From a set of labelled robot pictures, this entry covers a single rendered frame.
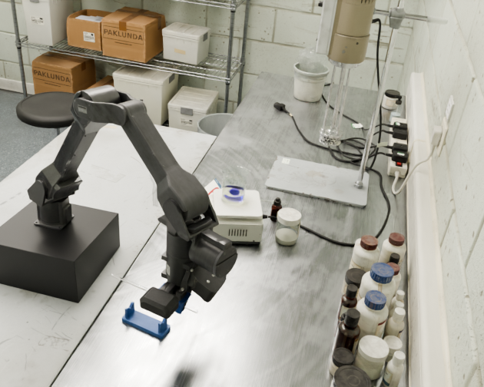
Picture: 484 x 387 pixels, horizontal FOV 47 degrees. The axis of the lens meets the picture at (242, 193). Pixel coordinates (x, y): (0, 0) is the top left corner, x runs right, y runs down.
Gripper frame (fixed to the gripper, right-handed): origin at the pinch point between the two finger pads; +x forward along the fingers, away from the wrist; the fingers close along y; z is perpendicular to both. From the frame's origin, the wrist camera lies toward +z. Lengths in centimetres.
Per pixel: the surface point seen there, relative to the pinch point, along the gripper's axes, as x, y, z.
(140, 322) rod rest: 10.2, -0.9, -8.4
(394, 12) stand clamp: -41, 77, 14
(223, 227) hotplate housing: 5.9, 31.9, -6.8
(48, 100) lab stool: 38, 116, -142
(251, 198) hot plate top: 2.5, 42.7, -4.7
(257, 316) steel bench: 11.1, 13.9, 11.2
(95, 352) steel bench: 11.2, -11.0, -11.9
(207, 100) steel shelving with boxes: 71, 228, -116
